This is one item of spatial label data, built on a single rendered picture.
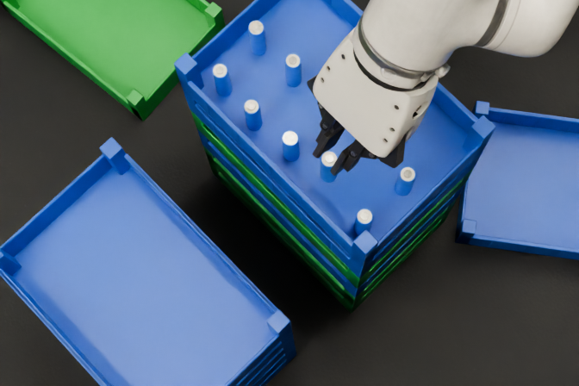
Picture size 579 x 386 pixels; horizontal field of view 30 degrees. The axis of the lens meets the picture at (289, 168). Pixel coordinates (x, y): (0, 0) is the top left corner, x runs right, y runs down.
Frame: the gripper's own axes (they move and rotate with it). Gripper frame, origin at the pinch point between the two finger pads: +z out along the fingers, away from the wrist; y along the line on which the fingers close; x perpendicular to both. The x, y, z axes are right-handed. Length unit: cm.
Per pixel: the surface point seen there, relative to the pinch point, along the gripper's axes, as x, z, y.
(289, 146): -2.2, 8.8, 5.5
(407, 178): -8.2, 6.2, -5.9
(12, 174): 1, 62, 43
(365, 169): -9.9, 12.3, -1.0
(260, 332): 5.8, 28.5, -5.2
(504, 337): -32, 47, -27
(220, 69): -2.7, 8.5, 17.3
